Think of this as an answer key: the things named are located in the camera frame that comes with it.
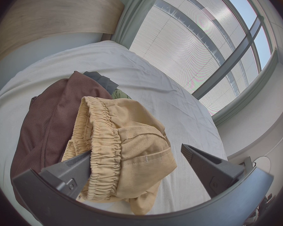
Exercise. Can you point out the tan shorts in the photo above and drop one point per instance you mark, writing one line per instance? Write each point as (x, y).
(136, 135)

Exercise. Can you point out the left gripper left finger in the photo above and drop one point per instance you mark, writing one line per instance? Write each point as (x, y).
(70, 171)

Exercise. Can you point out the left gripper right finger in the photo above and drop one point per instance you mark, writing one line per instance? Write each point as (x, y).
(210, 171)

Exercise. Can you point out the black garment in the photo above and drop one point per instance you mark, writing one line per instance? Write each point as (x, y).
(101, 80)

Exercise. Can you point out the brown garment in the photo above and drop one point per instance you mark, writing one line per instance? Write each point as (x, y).
(49, 116)

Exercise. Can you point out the grey-green curtain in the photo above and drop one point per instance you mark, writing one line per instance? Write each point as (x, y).
(134, 13)

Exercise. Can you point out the green garment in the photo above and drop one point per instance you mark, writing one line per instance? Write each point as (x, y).
(121, 95)

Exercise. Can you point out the bed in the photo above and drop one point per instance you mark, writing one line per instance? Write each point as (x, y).
(155, 86)

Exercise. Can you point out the window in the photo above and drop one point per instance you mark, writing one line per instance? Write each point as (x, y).
(191, 36)

